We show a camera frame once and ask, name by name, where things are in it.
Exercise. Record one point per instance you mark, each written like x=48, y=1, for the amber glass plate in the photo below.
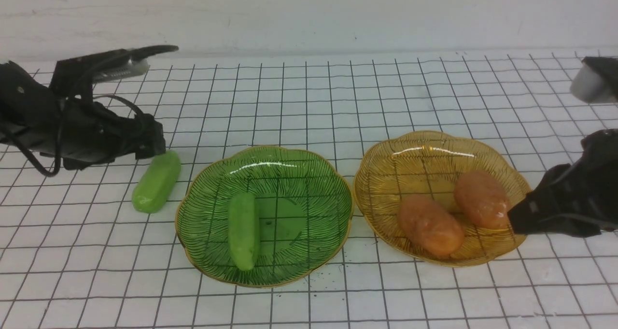
x=429, y=163

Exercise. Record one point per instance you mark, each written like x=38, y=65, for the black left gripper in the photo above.
x=93, y=135

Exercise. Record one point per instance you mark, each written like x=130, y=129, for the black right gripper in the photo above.
x=577, y=200

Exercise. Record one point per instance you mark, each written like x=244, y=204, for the green glass plate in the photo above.
x=305, y=211

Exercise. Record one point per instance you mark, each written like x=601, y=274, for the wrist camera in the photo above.
x=77, y=76
x=596, y=81

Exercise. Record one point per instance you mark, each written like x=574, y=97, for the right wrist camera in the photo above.
x=596, y=81

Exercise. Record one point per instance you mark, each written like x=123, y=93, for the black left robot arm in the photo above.
x=52, y=131

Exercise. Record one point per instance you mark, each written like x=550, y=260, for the green cucumber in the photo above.
x=244, y=238
x=157, y=183

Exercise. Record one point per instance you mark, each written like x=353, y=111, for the orange potato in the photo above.
x=483, y=200
x=428, y=225

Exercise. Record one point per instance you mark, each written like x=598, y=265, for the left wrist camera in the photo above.
x=77, y=76

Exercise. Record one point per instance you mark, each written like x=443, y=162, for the white grid tablecloth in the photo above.
x=76, y=255

